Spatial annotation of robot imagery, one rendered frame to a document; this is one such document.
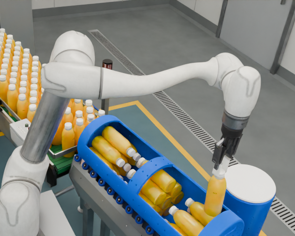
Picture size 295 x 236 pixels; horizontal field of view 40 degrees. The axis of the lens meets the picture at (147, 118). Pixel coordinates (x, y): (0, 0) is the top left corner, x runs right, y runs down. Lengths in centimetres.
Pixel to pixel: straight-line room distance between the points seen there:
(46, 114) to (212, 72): 61
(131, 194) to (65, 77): 80
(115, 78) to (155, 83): 13
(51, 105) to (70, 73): 28
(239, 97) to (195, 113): 314
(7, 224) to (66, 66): 65
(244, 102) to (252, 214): 92
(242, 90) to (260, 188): 94
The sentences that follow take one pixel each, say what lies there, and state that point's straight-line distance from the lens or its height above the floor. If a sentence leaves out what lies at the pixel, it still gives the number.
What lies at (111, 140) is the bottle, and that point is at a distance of 205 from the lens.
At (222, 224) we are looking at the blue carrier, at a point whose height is 123.
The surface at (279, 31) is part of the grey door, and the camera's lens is 551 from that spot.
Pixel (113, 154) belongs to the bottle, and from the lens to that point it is 200.
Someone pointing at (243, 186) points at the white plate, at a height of 104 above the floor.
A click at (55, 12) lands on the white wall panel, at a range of 645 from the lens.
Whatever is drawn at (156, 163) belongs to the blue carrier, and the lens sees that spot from 186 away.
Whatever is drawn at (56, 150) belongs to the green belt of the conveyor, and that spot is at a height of 90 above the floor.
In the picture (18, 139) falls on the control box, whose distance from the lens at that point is 224.
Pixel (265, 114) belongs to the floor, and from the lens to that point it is 475.
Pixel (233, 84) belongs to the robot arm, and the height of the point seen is 182.
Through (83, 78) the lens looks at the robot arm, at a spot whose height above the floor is 184.
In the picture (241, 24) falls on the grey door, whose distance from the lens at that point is 596.
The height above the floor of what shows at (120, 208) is 93.
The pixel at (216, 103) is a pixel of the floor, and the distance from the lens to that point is 471.
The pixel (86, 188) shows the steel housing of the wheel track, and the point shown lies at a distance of 224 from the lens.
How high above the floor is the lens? 246
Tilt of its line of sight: 35 degrees down
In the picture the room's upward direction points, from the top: 8 degrees clockwise
